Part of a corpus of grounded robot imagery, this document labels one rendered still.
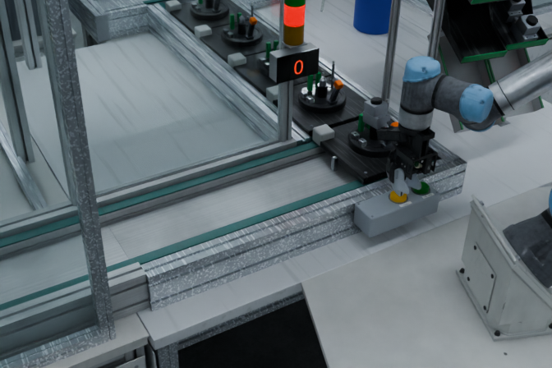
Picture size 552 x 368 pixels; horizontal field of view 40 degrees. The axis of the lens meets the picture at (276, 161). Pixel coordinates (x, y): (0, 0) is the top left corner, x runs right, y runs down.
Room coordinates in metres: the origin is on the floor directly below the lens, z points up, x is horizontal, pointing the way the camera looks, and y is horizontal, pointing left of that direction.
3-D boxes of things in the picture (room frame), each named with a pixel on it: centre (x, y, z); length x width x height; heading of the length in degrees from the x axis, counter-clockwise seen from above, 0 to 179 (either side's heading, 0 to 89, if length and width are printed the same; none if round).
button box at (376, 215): (1.49, -0.30, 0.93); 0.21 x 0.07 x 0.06; 121
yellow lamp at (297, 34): (1.72, -0.04, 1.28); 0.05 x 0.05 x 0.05
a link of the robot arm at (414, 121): (1.47, -0.31, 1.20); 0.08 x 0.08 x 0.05
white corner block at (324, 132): (1.75, -0.13, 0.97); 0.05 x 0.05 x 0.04; 31
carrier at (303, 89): (1.93, -0.13, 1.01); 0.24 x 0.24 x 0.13; 31
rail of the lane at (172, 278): (1.44, -0.10, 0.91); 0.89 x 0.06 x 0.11; 121
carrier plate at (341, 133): (1.72, -0.26, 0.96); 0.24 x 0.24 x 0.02; 31
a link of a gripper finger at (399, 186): (1.46, -0.30, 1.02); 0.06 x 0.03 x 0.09; 31
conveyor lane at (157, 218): (1.58, 0.01, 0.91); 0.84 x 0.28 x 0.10; 121
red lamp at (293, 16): (1.72, -0.04, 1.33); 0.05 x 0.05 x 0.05
